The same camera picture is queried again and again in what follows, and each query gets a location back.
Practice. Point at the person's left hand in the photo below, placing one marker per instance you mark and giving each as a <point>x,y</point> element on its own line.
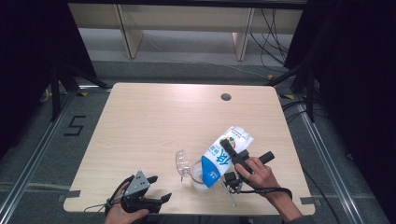
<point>120,217</point>

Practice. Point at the dark curtain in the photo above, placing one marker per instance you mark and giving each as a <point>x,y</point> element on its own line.
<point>25,62</point>
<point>358,77</point>

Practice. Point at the beige wooden shelf unit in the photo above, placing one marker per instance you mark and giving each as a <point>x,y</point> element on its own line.
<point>186,18</point>

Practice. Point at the grey floor tape strip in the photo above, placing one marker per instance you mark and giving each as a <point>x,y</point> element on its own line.
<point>31,186</point>

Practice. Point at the grey table grommet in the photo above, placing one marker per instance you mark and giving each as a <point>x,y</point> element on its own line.
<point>226,97</point>

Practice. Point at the person's right hand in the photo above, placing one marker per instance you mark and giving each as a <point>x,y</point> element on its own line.
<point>261,177</point>

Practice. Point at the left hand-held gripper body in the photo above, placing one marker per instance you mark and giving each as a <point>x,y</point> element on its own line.
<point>138,185</point>

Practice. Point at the blue white milk carton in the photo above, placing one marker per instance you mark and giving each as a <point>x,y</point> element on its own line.
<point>214,155</point>

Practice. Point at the black metal stand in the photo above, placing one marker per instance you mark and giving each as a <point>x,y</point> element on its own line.
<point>55,93</point>
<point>310,96</point>

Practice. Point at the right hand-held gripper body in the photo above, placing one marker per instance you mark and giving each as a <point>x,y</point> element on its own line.
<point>233,182</point>

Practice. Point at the grey tape piece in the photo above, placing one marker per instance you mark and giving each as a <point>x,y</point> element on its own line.
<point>307,200</point>
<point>70,194</point>

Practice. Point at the aluminium floor rail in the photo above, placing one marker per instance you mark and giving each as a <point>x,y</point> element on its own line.
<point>327,155</point>
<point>35,155</point>

